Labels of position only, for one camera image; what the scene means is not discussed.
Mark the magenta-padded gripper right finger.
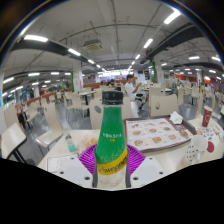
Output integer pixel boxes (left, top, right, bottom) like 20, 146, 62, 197
125, 144, 170, 189

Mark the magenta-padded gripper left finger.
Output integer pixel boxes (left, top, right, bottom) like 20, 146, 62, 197
52, 143, 101, 189

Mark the green drink bottle yellow label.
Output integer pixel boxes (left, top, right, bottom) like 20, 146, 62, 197
94, 90, 129, 190

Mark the small clear bottle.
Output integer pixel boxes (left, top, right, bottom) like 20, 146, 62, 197
64, 133, 78, 154

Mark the food wrapper with fries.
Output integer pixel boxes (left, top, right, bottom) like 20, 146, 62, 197
78, 131, 100, 154

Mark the brown food tray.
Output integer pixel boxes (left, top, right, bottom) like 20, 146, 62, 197
123, 115, 198, 154

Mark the white polka-dot mug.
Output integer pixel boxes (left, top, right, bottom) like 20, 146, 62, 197
184, 134, 209, 164

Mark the group of beige chairs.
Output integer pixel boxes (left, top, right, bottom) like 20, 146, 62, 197
0, 83, 224, 158

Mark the flat round red coaster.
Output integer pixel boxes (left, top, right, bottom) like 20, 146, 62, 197
206, 140, 216, 154

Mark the beige side table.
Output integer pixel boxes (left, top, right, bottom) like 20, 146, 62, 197
0, 122, 28, 160

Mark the colourful printed leaflet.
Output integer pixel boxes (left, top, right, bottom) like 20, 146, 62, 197
196, 126, 223, 141

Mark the red paper cup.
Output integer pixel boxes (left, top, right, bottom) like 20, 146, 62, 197
201, 105, 214, 128

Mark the person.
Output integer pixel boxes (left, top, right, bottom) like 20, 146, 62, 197
124, 73, 144, 101

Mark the ceiling air conditioner unit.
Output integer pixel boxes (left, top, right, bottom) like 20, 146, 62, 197
82, 39, 104, 52

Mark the group of ceiling lights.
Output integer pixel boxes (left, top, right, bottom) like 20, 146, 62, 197
1, 8, 223, 98

